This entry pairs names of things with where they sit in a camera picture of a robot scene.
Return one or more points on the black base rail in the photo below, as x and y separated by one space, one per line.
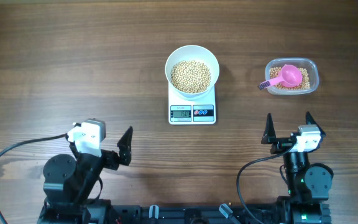
260 213

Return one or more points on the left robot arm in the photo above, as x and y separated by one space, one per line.
69 181

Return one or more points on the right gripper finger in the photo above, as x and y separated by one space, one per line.
269 135
310 120

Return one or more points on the white bowl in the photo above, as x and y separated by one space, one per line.
193 52

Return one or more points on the pink plastic measuring scoop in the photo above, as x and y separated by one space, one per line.
288 76

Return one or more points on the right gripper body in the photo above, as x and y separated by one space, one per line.
281 145

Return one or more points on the clear plastic container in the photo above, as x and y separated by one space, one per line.
297 62

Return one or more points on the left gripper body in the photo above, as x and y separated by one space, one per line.
110 159

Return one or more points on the soybeans in container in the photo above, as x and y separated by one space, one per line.
304 85

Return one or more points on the soybeans in bowl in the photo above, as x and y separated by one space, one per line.
190 76

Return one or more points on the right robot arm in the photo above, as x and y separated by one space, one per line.
308 184

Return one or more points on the white digital kitchen scale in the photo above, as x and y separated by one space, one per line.
195 110

